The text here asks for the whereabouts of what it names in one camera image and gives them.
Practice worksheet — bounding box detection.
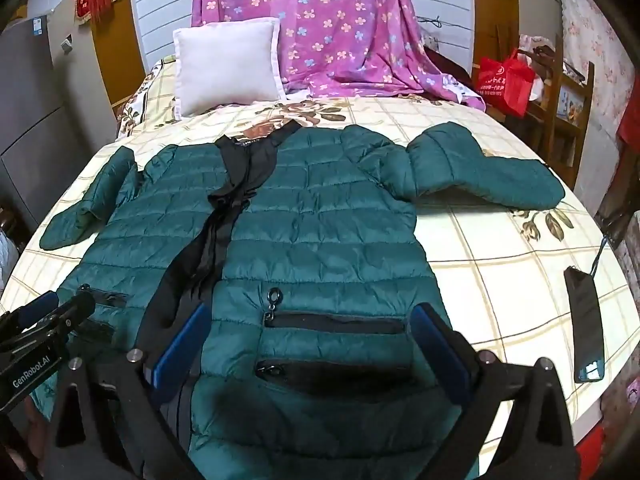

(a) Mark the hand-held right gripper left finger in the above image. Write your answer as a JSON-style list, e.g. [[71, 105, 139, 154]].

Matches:
[[42, 302, 216, 480]]

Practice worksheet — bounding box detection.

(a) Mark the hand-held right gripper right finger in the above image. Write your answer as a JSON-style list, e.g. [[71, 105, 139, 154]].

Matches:
[[410, 302, 581, 480]]

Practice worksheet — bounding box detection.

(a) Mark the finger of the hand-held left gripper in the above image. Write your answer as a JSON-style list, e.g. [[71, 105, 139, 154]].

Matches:
[[47, 290, 96, 335], [10, 291, 60, 330]]

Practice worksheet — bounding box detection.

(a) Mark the green puffer jacket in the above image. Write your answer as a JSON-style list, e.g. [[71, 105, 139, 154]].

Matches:
[[40, 121, 566, 480]]

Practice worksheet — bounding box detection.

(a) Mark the floral checked bed sheet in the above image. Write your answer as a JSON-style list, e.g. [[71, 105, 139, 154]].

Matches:
[[0, 55, 628, 461]]

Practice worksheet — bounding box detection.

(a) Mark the black smartphone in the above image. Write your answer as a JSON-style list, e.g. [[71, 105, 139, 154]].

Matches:
[[563, 266, 606, 385]]

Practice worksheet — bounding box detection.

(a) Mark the grey refrigerator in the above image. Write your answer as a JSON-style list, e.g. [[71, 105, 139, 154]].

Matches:
[[0, 10, 131, 231]]

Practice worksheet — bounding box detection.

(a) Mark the red shopping bag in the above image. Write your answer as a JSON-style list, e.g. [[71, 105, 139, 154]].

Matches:
[[472, 49, 537, 120]]

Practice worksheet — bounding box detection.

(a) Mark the white pillow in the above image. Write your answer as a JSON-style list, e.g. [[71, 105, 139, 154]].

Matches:
[[172, 16, 287, 121]]

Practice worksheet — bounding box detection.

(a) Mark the wooden chair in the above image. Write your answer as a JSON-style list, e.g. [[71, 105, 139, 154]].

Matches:
[[495, 25, 596, 171]]

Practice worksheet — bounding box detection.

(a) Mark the white slatted headboard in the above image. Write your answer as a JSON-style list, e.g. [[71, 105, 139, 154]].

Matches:
[[131, 0, 476, 76]]

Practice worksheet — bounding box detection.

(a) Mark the floral curtain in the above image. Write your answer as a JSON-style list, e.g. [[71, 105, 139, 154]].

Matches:
[[560, 0, 636, 136]]

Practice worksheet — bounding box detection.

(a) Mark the pink floral blanket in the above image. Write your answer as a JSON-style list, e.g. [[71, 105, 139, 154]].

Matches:
[[191, 0, 487, 111]]

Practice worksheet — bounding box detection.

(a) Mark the black phone cable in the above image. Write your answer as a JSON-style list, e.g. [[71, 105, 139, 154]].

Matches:
[[590, 234, 610, 277]]

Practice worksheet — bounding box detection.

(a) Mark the brown wooden bed frame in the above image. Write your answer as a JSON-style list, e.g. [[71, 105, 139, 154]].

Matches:
[[95, 0, 521, 108]]

